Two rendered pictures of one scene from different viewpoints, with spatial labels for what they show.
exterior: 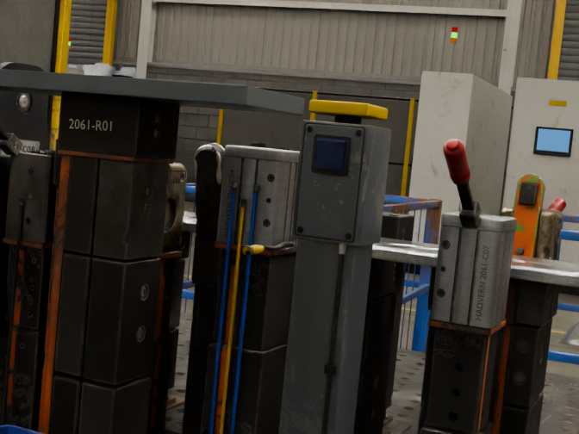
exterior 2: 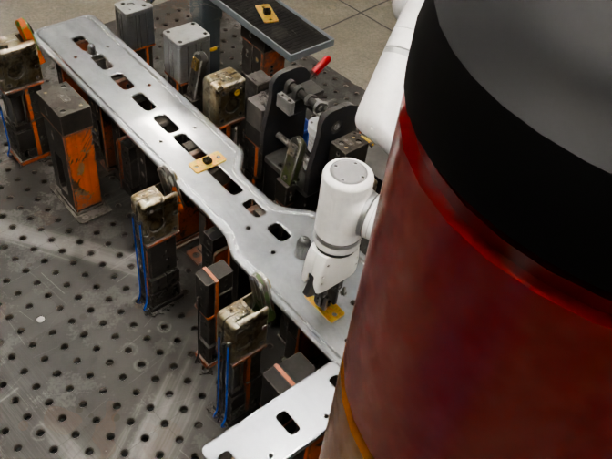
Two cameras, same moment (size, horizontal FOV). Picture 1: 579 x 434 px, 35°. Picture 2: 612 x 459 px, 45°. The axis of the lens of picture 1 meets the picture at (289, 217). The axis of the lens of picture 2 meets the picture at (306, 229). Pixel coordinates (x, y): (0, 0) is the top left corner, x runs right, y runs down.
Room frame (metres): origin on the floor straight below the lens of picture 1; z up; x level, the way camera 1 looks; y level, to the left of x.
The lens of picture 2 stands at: (2.48, 0.94, 2.12)
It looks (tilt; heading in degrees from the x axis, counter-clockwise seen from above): 46 degrees down; 201
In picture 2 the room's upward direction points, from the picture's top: 8 degrees clockwise
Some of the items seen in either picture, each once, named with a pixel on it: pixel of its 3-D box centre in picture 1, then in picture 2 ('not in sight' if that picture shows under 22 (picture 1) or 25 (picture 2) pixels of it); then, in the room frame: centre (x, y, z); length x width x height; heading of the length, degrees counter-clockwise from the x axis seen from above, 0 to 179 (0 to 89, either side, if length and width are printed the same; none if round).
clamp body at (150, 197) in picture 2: not in sight; (158, 249); (1.58, 0.25, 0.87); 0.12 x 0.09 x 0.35; 156
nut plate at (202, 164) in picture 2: not in sight; (207, 160); (1.39, 0.27, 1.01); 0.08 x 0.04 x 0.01; 156
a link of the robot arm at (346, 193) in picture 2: not in sight; (345, 201); (1.63, 0.68, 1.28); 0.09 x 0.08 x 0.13; 88
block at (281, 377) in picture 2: not in sight; (286, 413); (1.78, 0.69, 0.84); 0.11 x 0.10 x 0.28; 156
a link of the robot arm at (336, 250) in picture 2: not in sight; (338, 234); (1.62, 0.68, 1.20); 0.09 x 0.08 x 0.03; 156
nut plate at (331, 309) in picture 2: not in sight; (324, 302); (1.63, 0.67, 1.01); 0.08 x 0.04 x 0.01; 66
